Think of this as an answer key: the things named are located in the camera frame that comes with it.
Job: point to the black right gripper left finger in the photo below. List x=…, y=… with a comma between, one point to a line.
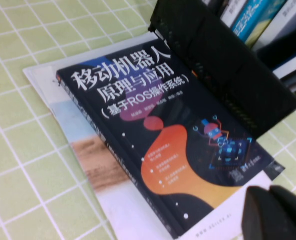
x=262, y=220

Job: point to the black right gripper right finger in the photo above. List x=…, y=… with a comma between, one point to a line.
x=295, y=207

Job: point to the dark mobile robot textbook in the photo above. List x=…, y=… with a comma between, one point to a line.
x=137, y=112

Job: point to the dark navy book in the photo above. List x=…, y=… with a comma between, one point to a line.
x=282, y=55

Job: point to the black perforated book holder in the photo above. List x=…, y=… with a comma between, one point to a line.
x=225, y=62

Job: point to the blue spine book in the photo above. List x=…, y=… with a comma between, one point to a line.
x=255, y=17

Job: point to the white brochure with landscape photo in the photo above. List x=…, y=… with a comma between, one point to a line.
x=88, y=155

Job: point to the green checkered tablecloth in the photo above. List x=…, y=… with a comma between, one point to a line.
x=13, y=125

